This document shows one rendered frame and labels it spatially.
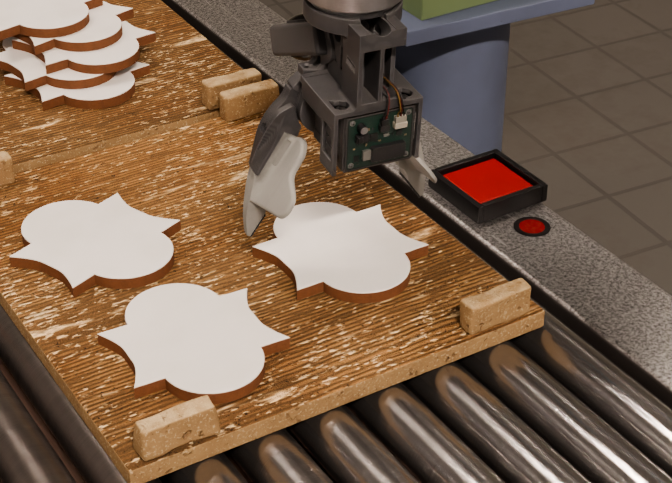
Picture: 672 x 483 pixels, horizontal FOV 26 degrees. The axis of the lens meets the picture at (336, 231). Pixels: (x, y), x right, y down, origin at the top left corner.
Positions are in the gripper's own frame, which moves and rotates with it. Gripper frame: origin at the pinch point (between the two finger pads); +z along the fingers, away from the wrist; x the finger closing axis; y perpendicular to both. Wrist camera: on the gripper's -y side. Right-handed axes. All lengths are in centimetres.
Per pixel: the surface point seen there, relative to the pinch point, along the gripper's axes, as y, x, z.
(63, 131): -28.4, -14.4, 5.7
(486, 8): -48, 43, 13
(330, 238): -0.1, 0.0, 2.7
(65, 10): -43.1, -9.7, 1.0
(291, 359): 12.0, -8.6, 3.2
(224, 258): -2.4, -8.3, 4.1
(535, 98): -161, 129, 106
